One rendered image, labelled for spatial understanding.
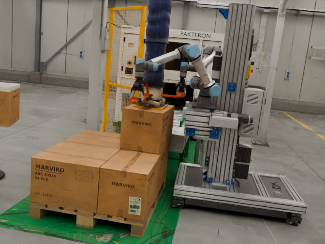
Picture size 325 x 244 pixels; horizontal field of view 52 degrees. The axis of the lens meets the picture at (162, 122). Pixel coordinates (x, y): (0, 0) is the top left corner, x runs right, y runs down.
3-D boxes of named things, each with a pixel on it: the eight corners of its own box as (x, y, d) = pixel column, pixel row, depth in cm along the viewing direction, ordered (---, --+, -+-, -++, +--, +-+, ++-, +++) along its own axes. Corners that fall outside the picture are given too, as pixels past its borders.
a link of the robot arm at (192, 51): (216, 91, 324) (189, 41, 304) (224, 93, 310) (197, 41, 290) (206, 98, 322) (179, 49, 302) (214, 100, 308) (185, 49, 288)
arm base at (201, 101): (211, 105, 336) (212, 95, 334) (211, 107, 321) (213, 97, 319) (196, 103, 337) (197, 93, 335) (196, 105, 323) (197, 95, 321)
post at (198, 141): (192, 171, 454) (200, 97, 436) (197, 171, 453) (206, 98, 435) (192, 172, 448) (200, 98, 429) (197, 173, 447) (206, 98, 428)
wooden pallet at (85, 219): (83, 173, 406) (84, 161, 403) (165, 186, 392) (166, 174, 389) (29, 217, 289) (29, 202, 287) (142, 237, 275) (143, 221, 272)
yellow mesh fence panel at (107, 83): (98, 144, 537) (107, 7, 498) (103, 144, 544) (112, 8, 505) (131, 160, 475) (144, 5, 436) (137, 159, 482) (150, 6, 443)
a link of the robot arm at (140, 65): (147, 59, 282) (137, 58, 279) (146, 72, 284) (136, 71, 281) (144, 58, 289) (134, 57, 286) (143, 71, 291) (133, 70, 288)
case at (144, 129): (137, 135, 388) (140, 101, 380) (171, 140, 380) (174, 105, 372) (119, 148, 330) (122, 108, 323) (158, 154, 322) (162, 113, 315)
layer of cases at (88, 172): (84, 161, 403) (86, 129, 396) (166, 174, 389) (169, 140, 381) (29, 202, 287) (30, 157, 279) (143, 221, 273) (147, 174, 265)
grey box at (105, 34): (105, 51, 470) (107, 28, 464) (109, 51, 469) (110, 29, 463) (100, 50, 451) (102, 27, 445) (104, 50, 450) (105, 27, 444)
